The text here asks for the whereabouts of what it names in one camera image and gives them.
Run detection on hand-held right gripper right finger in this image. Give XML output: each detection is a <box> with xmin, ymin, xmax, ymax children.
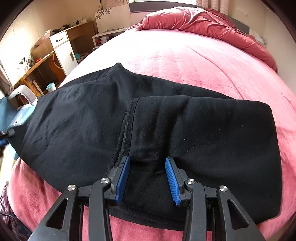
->
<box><xmin>165</xmin><ymin>156</ymin><xmax>266</xmax><ymax>241</ymax></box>

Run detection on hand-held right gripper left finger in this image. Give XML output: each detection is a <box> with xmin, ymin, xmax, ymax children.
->
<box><xmin>28</xmin><ymin>156</ymin><xmax>130</xmax><ymax>241</ymax></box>

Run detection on black embroidered pants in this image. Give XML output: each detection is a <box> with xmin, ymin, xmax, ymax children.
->
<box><xmin>14</xmin><ymin>62</ymin><xmax>284</xmax><ymax>232</ymax></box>

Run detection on blue and white box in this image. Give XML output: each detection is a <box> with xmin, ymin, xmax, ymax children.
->
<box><xmin>0</xmin><ymin>96</ymin><xmax>35</xmax><ymax>160</ymax></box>

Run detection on grey chair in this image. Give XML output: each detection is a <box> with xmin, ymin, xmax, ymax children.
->
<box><xmin>7</xmin><ymin>85</ymin><xmax>38</xmax><ymax>109</ymax></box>

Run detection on low wooden table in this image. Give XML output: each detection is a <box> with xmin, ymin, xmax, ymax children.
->
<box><xmin>13</xmin><ymin>52</ymin><xmax>65</xmax><ymax>98</ymax></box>

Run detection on white cabinet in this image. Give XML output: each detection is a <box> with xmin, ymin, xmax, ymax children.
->
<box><xmin>49</xmin><ymin>30</ymin><xmax>78</xmax><ymax>76</ymax></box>

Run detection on bed with pink sheet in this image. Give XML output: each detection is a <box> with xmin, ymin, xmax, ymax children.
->
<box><xmin>7</xmin><ymin>25</ymin><xmax>296</xmax><ymax>241</ymax></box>

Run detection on wooden desk unit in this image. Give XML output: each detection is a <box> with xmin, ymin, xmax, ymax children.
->
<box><xmin>31</xmin><ymin>21</ymin><xmax>96</xmax><ymax>77</ymax></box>

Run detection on red duvet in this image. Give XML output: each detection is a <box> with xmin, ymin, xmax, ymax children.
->
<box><xmin>127</xmin><ymin>6</ymin><xmax>278</xmax><ymax>72</ymax></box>

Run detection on pink patterned curtain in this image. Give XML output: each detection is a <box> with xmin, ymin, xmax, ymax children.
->
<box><xmin>196</xmin><ymin>0</ymin><xmax>228</xmax><ymax>11</ymax></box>

